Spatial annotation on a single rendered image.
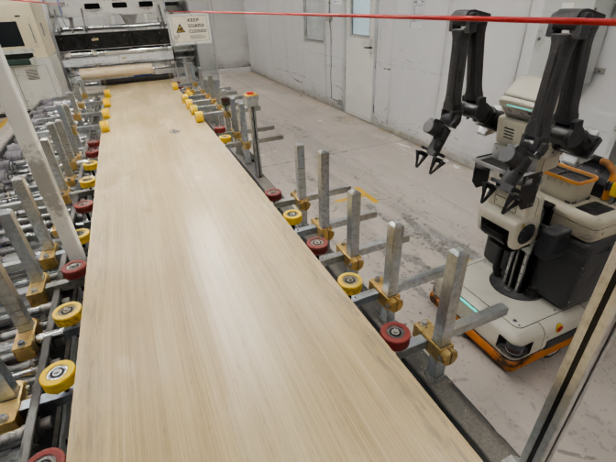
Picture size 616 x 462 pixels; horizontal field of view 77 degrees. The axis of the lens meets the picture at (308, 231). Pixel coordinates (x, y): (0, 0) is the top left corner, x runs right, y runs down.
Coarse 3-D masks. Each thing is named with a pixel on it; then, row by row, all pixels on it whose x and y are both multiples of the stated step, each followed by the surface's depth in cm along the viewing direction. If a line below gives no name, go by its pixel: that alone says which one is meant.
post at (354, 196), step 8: (352, 192) 132; (360, 192) 133; (352, 200) 133; (360, 200) 135; (352, 208) 135; (352, 216) 136; (352, 224) 138; (352, 232) 140; (352, 240) 142; (352, 248) 144; (352, 256) 145
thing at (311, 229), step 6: (372, 210) 181; (360, 216) 177; (366, 216) 178; (372, 216) 180; (330, 222) 172; (336, 222) 173; (342, 222) 174; (300, 228) 169; (306, 228) 168; (312, 228) 169; (300, 234) 167; (306, 234) 169
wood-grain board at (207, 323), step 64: (128, 128) 290; (192, 128) 283; (128, 192) 189; (192, 192) 186; (256, 192) 183; (128, 256) 141; (192, 256) 139; (256, 256) 137; (128, 320) 112; (192, 320) 111; (256, 320) 110; (320, 320) 109; (128, 384) 93; (192, 384) 92; (256, 384) 91; (320, 384) 90; (384, 384) 90; (128, 448) 79; (192, 448) 79; (256, 448) 78; (320, 448) 78; (384, 448) 77; (448, 448) 77
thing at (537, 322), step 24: (480, 264) 231; (480, 288) 212; (504, 288) 213; (528, 312) 195; (552, 312) 194; (576, 312) 195; (480, 336) 203; (504, 336) 187; (528, 336) 183; (552, 336) 191; (504, 360) 190; (528, 360) 191
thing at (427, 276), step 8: (424, 272) 138; (432, 272) 138; (440, 272) 138; (400, 280) 134; (408, 280) 134; (416, 280) 135; (424, 280) 136; (400, 288) 133; (408, 288) 135; (352, 296) 128; (360, 296) 128; (368, 296) 128; (376, 296) 130; (360, 304) 128
